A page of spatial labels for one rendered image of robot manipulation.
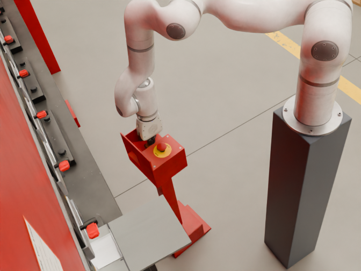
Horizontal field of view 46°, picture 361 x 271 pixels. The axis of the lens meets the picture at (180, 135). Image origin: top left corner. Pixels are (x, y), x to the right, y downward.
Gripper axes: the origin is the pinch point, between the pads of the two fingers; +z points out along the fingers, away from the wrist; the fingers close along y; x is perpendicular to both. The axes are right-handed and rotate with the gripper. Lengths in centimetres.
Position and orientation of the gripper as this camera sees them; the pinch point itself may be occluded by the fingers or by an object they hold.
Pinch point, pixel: (151, 141)
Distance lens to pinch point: 175.7
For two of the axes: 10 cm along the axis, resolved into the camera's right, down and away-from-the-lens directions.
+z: 0.5, 6.8, 7.3
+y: 7.7, -4.9, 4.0
